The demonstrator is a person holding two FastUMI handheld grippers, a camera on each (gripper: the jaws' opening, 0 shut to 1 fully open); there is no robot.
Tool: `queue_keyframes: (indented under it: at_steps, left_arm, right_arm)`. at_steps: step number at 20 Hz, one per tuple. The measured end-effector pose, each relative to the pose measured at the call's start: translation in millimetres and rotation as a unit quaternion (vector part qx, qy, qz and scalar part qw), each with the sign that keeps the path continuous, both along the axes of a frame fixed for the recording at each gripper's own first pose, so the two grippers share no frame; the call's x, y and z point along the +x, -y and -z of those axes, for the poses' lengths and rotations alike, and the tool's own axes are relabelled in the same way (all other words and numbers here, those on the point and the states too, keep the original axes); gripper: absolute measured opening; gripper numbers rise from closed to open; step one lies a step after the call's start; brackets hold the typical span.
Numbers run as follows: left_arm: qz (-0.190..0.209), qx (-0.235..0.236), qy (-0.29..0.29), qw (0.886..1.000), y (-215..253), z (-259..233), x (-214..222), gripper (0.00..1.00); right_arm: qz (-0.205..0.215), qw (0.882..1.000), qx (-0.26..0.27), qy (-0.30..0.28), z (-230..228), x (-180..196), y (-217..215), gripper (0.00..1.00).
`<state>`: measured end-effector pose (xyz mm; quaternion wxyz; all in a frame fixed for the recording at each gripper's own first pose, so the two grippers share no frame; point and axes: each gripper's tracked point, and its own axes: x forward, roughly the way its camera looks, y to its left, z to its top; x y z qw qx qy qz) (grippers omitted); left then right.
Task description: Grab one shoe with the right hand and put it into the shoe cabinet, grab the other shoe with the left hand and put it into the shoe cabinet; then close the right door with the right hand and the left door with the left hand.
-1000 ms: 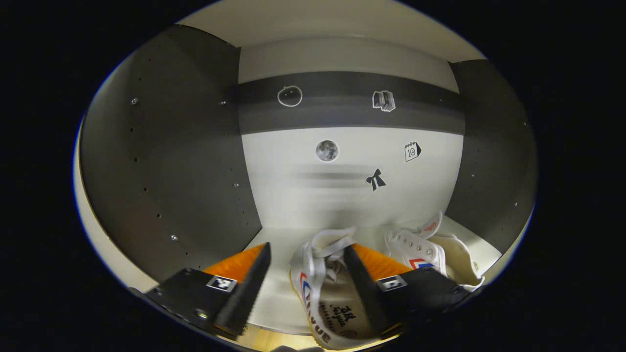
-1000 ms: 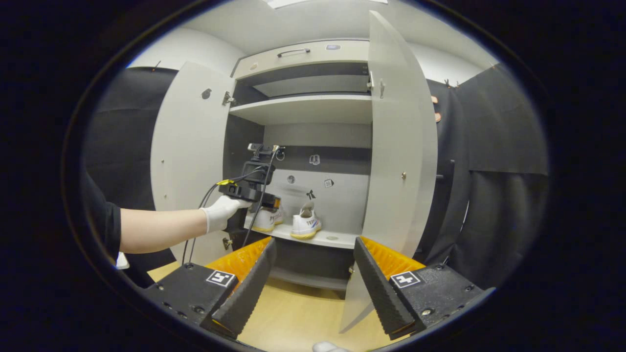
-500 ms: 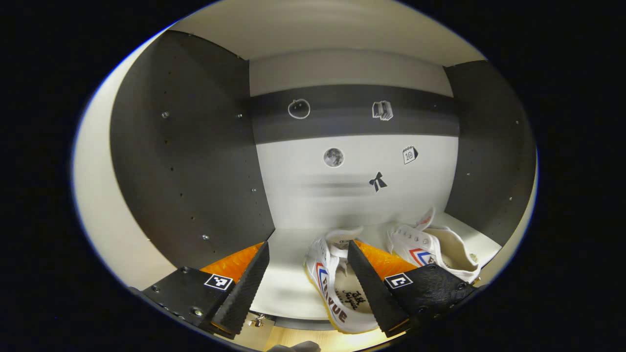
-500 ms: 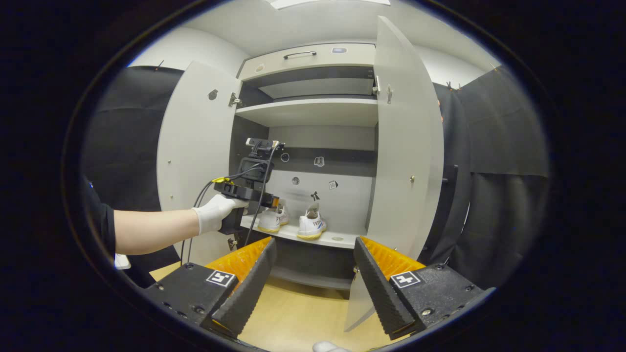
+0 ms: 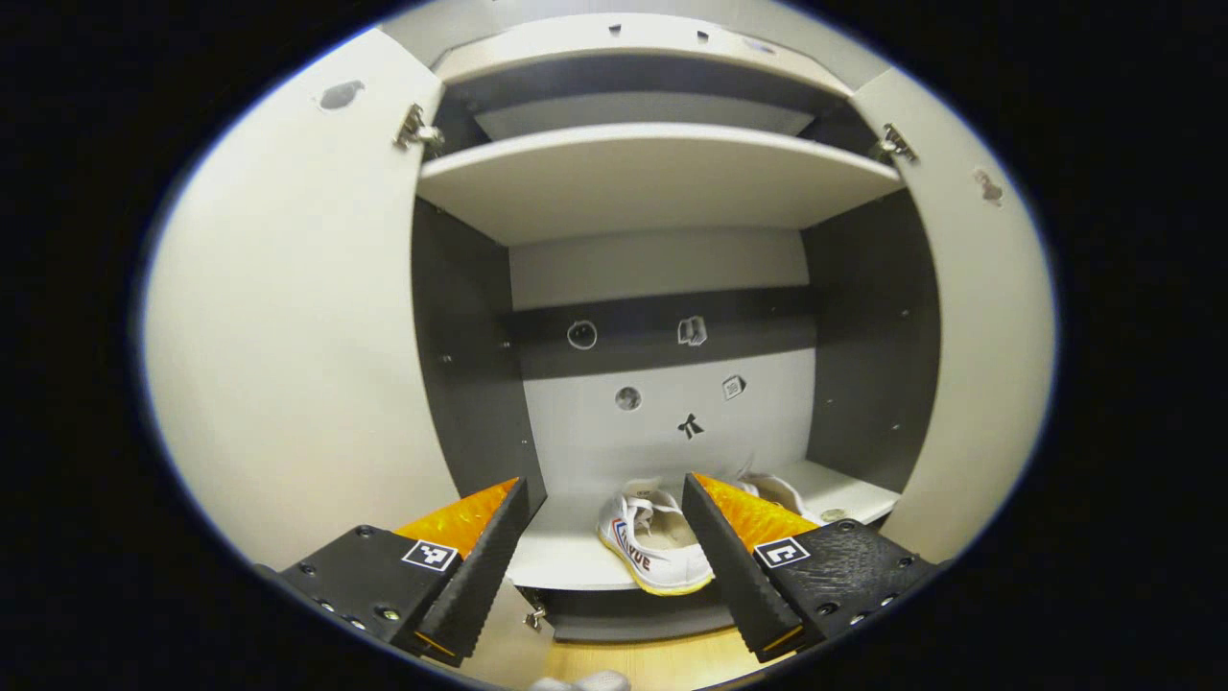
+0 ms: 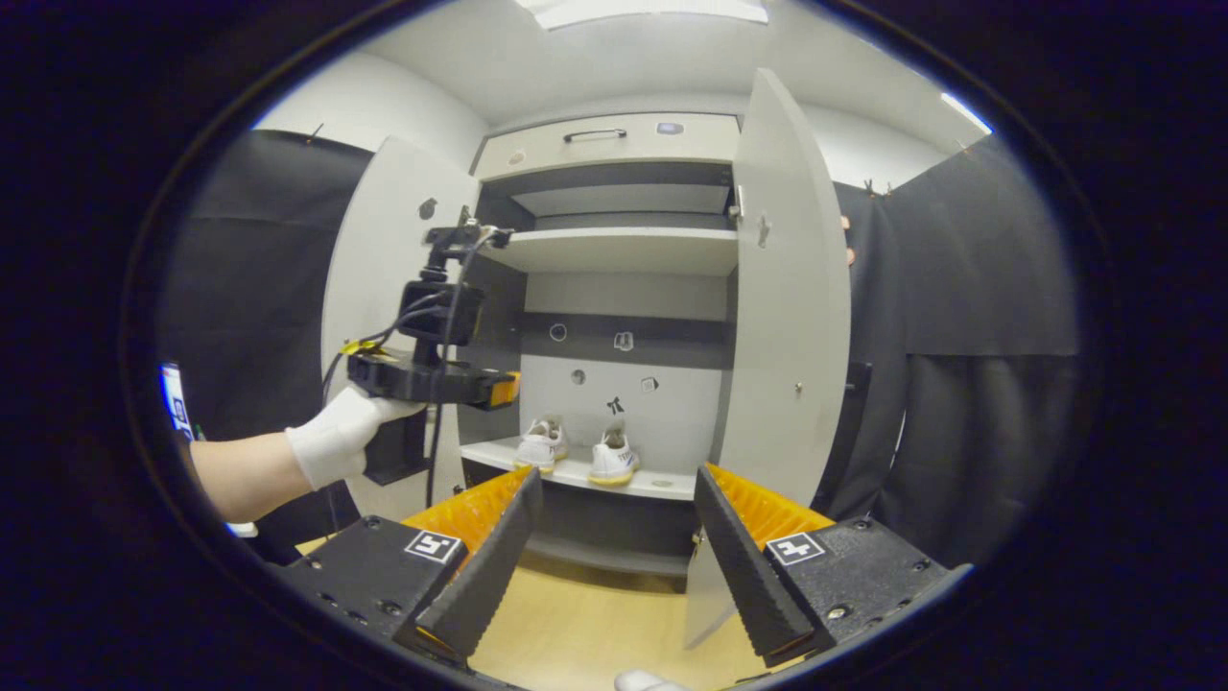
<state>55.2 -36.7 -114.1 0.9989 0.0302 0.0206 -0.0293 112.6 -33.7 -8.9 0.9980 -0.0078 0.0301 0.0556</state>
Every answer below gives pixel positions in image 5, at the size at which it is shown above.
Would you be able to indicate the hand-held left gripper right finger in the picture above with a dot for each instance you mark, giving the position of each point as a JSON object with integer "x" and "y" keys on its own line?
{"x": 724, "y": 576}

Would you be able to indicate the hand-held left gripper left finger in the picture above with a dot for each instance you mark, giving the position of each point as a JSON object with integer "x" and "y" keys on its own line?
{"x": 484, "y": 576}

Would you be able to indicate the white shoe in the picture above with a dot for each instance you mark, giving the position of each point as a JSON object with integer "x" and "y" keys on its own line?
{"x": 782, "y": 491}
{"x": 672, "y": 566}

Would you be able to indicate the grey cabinet door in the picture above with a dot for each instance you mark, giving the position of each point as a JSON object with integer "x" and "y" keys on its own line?
{"x": 988, "y": 365}
{"x": 288, "y": 336}

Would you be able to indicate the grey shoe cabinet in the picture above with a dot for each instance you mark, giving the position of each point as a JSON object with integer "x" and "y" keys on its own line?
{"x": 662, "y": 269}

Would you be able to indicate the metal door hinge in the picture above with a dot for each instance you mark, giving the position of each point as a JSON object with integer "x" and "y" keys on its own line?
{"x": 534, "y": 617}
{"x": 895, "y": 144}
{"x": 415, "y": 128}

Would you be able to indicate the grey cabinet shelf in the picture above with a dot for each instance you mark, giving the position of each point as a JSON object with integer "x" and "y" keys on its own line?
{"x": 566, "y": 547}
{"x": 652, "y": 182}

